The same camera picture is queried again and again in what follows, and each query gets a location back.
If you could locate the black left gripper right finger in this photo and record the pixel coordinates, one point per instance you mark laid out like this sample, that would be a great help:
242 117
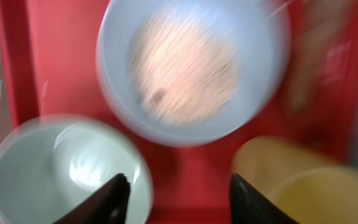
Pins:
249 206

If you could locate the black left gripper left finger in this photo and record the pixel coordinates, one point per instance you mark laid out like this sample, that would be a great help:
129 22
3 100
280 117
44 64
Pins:
107 205

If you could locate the yellow plastic cup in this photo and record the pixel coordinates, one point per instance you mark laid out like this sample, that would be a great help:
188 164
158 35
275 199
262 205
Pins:
304 184

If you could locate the mint green bowl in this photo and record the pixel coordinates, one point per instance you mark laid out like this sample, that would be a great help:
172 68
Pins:
49 165

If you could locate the light blue bowl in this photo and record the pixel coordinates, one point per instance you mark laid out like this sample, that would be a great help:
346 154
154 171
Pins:
262 41

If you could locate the white rice pile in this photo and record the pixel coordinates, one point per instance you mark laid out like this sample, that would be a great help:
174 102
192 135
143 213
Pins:
183 74

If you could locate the brown carrot stick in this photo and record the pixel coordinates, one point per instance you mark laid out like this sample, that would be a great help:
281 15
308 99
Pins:
322 21

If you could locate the red serving tray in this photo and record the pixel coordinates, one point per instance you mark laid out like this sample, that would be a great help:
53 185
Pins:
48 53

